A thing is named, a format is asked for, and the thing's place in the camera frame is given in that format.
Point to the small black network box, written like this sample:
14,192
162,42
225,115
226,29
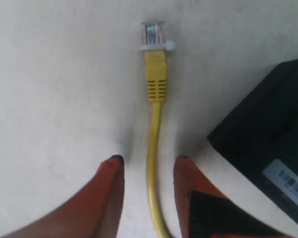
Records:
259,137

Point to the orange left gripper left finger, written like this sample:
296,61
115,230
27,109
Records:
93,212

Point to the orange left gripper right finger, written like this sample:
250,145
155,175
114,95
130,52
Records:
205,212

